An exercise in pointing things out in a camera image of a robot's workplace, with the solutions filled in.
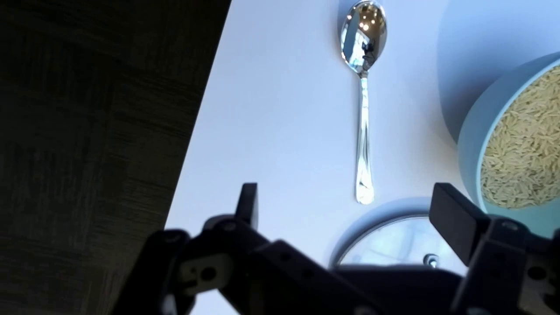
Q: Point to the glass pot lid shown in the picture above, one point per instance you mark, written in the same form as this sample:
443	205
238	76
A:
396	233

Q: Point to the white side table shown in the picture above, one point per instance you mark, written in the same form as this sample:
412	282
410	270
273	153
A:
280	109

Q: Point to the silver metal spoon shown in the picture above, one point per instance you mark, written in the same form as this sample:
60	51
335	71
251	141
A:
361	43

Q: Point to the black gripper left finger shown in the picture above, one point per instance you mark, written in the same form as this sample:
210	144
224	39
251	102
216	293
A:
247	205

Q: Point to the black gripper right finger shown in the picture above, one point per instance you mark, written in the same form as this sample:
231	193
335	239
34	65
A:
459	221

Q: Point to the light blue bowl of rice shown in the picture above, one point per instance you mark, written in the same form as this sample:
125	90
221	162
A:
510	146

